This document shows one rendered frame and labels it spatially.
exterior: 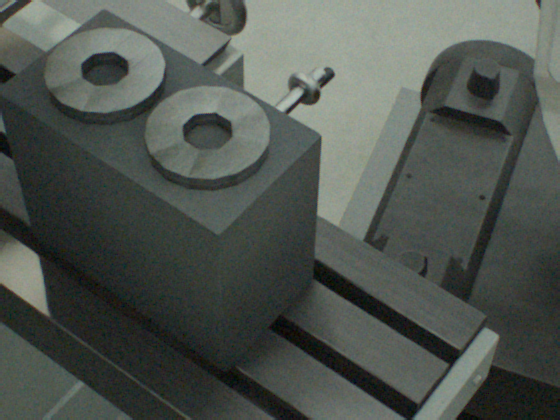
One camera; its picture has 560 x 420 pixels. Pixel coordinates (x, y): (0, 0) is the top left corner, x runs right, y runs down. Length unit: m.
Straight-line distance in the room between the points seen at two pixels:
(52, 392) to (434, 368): 0.75
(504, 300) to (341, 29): 1.25
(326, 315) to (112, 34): 0.29
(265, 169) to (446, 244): 0.67
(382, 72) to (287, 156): 1.68
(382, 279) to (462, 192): 0.54
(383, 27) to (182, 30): 1.16
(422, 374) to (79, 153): 0.33
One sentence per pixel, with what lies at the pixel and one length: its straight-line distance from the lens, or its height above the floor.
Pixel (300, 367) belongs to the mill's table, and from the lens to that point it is 0.92.
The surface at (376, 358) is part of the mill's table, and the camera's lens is 0.93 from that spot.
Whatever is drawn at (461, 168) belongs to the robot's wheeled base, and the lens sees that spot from 1.53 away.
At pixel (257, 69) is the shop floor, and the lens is 2.47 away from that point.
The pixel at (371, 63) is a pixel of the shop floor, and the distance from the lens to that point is 2.50.
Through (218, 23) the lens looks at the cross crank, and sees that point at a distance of 1.68.
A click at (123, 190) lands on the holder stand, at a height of 1.11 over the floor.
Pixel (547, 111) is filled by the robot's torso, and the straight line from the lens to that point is 1.29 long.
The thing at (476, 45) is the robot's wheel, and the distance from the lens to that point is 1.69.
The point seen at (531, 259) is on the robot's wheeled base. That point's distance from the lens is 1.48.
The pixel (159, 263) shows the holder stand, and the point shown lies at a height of 1.04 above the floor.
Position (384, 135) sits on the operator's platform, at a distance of 1.81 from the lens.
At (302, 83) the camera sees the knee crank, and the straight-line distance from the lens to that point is 1.68.
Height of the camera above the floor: 1.74
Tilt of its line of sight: 52 degrees down
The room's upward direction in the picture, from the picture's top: 1 degrees clockwise
